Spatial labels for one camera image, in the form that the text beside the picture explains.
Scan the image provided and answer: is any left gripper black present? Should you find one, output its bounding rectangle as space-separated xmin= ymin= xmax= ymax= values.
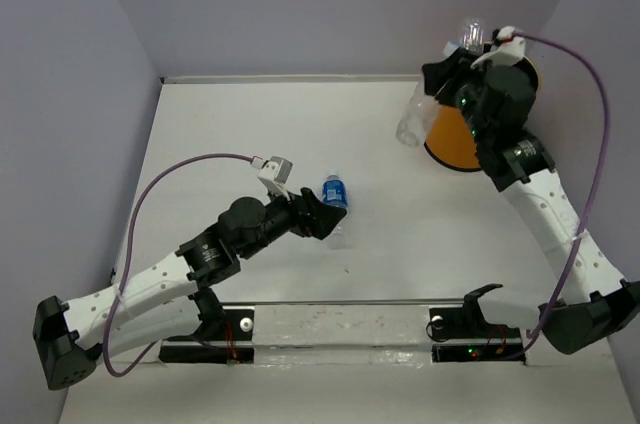
xmin=238 ymin=182 xmax=345 ymax=260

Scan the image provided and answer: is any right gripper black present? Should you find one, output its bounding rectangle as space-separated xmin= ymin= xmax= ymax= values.
xmin=422 ymin=48 xmax=500 ymax=146

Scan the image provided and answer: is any blue label bottle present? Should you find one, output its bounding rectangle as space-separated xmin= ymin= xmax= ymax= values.
xmin=321 ymin=172 xmax=354 ymax=250

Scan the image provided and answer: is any clear bottle white cap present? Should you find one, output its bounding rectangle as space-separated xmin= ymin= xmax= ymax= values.
xmin=457 ymin=17 xmax=485 ymax=55

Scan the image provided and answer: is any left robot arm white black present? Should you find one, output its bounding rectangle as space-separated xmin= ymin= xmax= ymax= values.
xmin=32 ymin=188 xmax=347 ymax=390

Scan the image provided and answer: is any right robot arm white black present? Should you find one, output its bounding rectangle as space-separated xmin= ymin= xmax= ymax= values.
xmin=422 ymin=49 xmax=639 ymax=355

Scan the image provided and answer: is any orange cylindrical bin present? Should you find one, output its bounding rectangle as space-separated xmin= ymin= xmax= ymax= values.
xmin=423 ymin=56 xmax=542 ymax=173

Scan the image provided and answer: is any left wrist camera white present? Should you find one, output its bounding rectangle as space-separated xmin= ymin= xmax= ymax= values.
xmin=251 ymin=156 xmax=293 ymax=200

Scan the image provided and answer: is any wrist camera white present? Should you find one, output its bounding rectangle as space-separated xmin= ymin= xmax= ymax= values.
xmin=470 ymin=26 xmax=526 ymax=69
xmin=251 ymin=156 xmax=293 ymax=200

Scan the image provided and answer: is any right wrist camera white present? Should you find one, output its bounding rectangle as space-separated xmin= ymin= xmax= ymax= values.
xmin=470 ymin=26 xmax=526 ymax=69

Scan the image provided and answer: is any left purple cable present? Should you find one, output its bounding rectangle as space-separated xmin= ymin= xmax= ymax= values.
xmin=102 ymin=152 xmax=256 ymax=378

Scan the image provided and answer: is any metal rail back edge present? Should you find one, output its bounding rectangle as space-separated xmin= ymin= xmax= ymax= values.
xmin=160 ymin=74 xmax=420 ymax=85

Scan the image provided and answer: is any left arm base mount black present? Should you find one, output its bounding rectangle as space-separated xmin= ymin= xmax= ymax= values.
xmin=158 ymin=305 xmax=255 ymax=365

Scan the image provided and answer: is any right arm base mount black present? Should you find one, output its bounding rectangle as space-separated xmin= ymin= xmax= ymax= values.
xmin=425 ymin=283 xmax=526 ymax=364

